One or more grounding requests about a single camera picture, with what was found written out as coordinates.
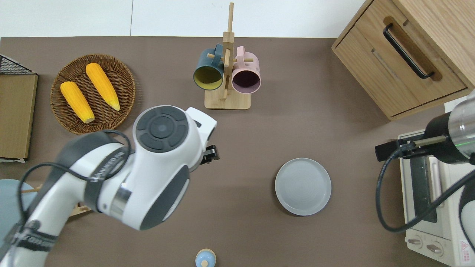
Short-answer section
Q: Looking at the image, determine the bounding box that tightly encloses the wire grid wooden shelf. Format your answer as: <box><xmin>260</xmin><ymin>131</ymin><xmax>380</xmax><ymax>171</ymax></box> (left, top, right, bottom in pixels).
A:
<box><xmin>0</xmin><ymin>54</ymin><xmax>39</xmax><ymax>163</ymax></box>

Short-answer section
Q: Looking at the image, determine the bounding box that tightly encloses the white toaster oven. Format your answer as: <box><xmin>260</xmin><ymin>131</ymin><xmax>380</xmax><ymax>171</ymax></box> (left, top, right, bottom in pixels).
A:
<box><xmin>398</xmin><ymin>129</ymin><xmax>475</xmax><ymax>267</ymax></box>

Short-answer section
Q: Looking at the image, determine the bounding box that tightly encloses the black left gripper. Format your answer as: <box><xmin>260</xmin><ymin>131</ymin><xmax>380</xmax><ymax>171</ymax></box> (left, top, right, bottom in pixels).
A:
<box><xmin>200</xmin><ymin>145</ymin><xmax>220</xmax><ymax>165</ymax></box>

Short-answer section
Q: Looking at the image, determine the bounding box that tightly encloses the dark blue mug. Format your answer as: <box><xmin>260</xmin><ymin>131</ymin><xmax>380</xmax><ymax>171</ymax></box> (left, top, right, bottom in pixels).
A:
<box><xmin>193</xmin><ymin>44</ymin><xmax>225</xmax><ymax>91</ymax></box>

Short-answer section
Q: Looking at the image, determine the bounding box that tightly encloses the wooden mug tree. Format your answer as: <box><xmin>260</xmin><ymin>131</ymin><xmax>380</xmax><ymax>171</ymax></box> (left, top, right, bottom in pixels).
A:
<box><xmin>204</xmin><ymin>3</ymin><xmax>254</xmax><ymax>110</ymax></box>

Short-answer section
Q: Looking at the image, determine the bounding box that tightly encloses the pink mug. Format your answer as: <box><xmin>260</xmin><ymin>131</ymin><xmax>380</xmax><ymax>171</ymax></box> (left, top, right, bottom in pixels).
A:
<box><xmin>231</xmin><ymin>46</ymin><xmax>262</xmax><ymax>94</ymax></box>

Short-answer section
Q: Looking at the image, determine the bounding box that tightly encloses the brown wicker basket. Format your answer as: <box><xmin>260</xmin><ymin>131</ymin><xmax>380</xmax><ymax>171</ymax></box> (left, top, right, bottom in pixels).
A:
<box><xmin>50</xmin><ymin>54</ymin><xmax>136</xmax><ymax>135</ymax></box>

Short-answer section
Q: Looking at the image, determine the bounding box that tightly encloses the blue service bell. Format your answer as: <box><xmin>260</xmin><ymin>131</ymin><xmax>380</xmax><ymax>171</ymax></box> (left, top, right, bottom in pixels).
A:
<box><xmin>195</xmin><ymin>248</ymin><xmax>216</xmax><ymax>267</ymax></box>

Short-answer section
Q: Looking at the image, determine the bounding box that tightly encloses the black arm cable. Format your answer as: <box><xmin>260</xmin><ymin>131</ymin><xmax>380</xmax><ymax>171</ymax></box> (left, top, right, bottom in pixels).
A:
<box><xmin>0</xmin><ymin>129</ymin><xmax>132</xmax><ymax>267</ymax></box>
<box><xmin>375</xmin><ymin>148</ymin><xmax>475</xmax><ymax>233</ymax></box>

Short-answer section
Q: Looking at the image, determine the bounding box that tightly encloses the wooden cabinet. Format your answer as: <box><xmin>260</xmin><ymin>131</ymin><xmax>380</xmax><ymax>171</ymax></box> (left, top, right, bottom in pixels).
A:
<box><xmin>331</xmin><ymin>0</ymin><xmax>475</xmax><ymax>121</ymax></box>

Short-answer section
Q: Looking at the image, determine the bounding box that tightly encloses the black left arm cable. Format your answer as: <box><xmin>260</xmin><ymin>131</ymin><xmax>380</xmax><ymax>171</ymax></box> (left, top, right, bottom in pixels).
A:
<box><xmin>0</xmin><ymin>129</ymin><xmax>132</xmax><ymax>267</ymax></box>

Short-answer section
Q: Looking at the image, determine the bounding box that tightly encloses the yellow corn cob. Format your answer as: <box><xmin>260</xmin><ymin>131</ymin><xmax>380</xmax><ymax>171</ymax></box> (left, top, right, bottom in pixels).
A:
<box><xmin>86</xmin><ymin>63</ymin><xmax>121</xmax><ymax>111</ymax></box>
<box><xmin>60</xmin><ymin>81</ymin><xmax>95</xmax><ymax>123</ymax></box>

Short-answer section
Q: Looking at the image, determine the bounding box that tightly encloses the gray plate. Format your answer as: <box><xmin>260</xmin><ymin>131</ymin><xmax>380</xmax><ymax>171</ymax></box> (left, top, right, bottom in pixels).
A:
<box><xmin>275</xmin><ymin>158</ymin><xmax>332</xmax><ymax>216</ymax></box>

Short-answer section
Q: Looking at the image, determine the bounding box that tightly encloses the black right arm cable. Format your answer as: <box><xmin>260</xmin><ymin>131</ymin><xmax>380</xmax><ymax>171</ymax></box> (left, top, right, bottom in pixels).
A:
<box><xmin>375</xmin><ymin>148</ymin><xmax>475</xmax><ymax>233</ymax></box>

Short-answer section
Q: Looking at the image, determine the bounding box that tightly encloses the light blue plate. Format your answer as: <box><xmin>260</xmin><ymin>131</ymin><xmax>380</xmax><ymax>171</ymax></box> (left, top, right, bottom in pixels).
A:
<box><xmin>0</xmin><ymin>179</ymin><xmax>37</xmax><ymax>243</ymax></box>

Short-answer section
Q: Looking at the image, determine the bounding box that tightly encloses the black cabinet handle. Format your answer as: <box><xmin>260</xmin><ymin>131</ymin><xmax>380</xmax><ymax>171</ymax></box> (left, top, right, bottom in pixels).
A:
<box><xmin>383</xmin><ymin>23</ymin><xmax>435</xmax><ymax>79</ymax></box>

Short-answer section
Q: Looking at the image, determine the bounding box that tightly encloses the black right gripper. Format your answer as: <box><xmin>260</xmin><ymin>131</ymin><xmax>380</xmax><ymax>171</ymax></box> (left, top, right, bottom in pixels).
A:
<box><xmin>374</xmin><ymin>111</ymin><xmax>465</xmax><ymax>165</ymax></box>

